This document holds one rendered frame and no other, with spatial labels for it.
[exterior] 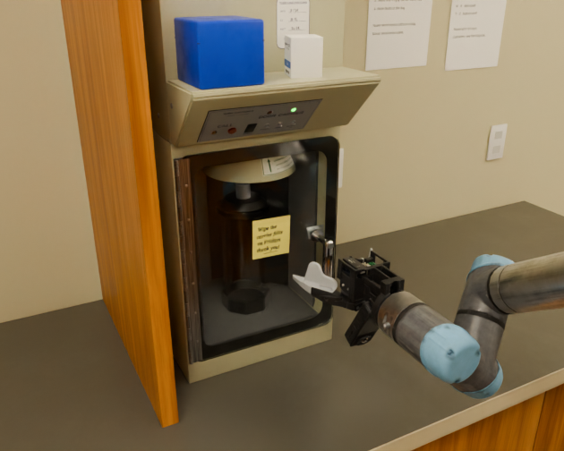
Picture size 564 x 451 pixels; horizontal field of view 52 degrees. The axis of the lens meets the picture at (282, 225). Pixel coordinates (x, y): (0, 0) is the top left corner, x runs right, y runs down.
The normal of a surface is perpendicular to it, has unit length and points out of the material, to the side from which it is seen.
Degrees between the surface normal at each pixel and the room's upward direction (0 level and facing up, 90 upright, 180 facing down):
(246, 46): 90
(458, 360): 91
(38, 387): 0
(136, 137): 90
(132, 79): 90
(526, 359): 0
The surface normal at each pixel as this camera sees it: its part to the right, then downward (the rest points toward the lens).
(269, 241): 0.46, 0.35
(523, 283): -0.95, -0.04
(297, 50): 0.19, 0.39
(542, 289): -0.89, 0.30
